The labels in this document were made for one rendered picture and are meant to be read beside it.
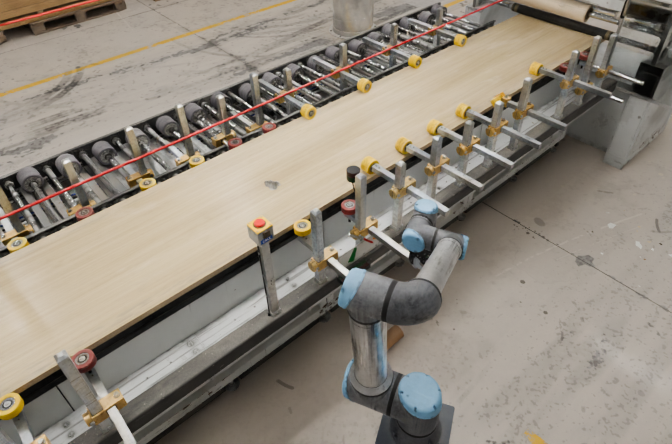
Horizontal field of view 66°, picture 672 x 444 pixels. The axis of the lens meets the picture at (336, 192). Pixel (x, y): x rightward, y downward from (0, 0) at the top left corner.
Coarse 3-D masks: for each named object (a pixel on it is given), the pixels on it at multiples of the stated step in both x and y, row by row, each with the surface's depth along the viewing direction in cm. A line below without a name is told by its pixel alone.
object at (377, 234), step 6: (348, 216) 245; (354, 216) 243; (354, 222) 243; (372, 228) 236; (372, 234) 236; (378, 234) 233; (384, 234) 233; (378, 240) 234; (384, 240) 230; (390, 240) 230; (390, 246) 228; (396, 246) 227; (396, 252) 227; (402, 252) 224; (408, 252) 224; (402, 258) 225; (408, 258) 222
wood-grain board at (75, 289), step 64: (448, 64) 350; (512, 64) 347; (320, 128) 293; (384, 128) 292; (448, 128) 290; (192, 192) 253; (256, 192) 252; (320, 192) 250; (64, 256) 222; (128, 256) 221; (192, 256) 220; (0, 320) 197; (64, 320) 196; (128, 320) 196; (0, 384) 177
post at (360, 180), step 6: (360, 174) 216; (360, 180) 215; (366, 180) 218; (360, 186) 217; (366, 186) 220; (360, 192) 219; (360, 198) 221; (360, 204) 224; (360, 210) 226; (360, 216) 228; (360, 222) 231; (360, 228) 233
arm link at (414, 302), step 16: (432, 240) 186; (448, 240) 180; (464, 240) 184; (432, 256) 165; (448, 256) 166; (464, 256) 184; (432, 272) 151; (448, 272) 159; (400, 288) 135; (416, 288) 136; (432, 288) 139; (400, 304) 133; (416, 304) 134; (432, 304) 137; (400, 320) 134; (416, 320) 135
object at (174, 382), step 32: (544, 128) 323; (512, 160) 307; (448, 192) 279; (320, 288) 231; (256, 320) 218; (288, 320) 225; (224, 352) 207; (160, 384) 197; (192, 384) 200; (128, 416) 188
